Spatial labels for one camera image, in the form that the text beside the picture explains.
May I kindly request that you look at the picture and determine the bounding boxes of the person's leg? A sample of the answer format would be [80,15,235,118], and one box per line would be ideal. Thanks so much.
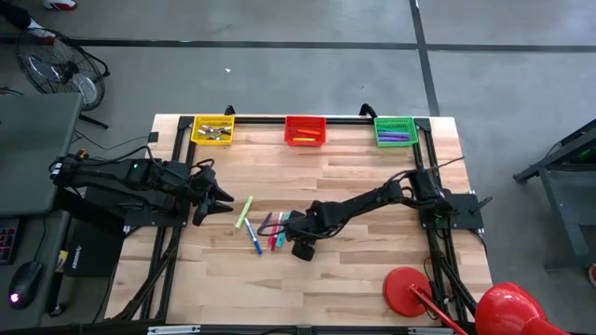
[0,0,57,47]

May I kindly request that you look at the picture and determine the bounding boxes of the black left side frame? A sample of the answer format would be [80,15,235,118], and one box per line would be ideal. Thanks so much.
[109,115,196,323]

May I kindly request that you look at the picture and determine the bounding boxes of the black frame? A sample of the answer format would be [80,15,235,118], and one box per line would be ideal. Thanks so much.
[109,115,196,323]
[413,117,481,325]

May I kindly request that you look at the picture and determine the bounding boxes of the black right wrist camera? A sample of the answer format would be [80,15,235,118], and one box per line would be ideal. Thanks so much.
[291,239,317,262]

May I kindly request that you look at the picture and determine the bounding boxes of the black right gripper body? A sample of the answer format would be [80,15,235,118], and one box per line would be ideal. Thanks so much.
[284,208,327,243]

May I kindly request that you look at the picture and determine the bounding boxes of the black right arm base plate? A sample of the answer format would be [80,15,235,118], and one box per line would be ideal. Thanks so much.
[418,192,494,232]

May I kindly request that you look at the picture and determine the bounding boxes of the thin blue marker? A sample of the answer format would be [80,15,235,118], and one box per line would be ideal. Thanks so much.
[243,217,264,255]

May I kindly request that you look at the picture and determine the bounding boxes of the green plastic basket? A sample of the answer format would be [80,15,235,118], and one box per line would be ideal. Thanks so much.
[373,115,420,148]

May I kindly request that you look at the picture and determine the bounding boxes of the grey desk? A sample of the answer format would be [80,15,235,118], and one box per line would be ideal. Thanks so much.
[0,91,84,218]

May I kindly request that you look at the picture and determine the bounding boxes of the black right side frame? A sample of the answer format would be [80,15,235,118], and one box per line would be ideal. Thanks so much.
[413,117,481,325]

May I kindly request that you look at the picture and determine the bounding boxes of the black cart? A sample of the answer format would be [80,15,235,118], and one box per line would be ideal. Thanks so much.
[512,118,596,274]

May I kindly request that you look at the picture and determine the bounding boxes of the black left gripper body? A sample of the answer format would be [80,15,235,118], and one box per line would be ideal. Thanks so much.
[188,167,219,227]

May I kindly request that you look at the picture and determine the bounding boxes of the teal highlighter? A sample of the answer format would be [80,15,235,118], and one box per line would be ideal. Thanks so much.
[275,212,291,248]

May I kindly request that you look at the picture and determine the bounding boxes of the yellow plastic basket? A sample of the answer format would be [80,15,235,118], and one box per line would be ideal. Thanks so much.
[190,114,237,147]

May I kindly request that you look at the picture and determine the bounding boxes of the black keyboard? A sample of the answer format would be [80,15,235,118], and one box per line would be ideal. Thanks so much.
[0,217,20,265]

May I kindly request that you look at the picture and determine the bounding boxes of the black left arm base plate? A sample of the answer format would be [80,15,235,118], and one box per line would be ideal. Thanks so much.
[85,185,190,229]

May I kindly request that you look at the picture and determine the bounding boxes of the black mini computer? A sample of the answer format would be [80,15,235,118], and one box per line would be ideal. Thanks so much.
[62,218,126,279]

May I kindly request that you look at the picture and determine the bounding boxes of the pale green highlighter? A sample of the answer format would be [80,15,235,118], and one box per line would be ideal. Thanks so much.
[235,194,255,229]

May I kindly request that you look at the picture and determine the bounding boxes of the red plastic basket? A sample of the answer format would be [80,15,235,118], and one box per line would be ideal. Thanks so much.
[284,115,327,148]

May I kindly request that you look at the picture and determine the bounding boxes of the black computer mouse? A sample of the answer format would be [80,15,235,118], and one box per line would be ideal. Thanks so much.
[7,260,44,311]

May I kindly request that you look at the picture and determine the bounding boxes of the red desk lamp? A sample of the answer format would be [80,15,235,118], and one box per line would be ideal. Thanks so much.
[382,266,572,335]

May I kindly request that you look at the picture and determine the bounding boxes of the black floor fan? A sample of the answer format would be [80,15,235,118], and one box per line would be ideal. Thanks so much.
[16,27,111,130]

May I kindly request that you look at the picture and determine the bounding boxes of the magenta capped marker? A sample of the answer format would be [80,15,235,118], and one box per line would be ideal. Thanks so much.
[269,211,284,252]

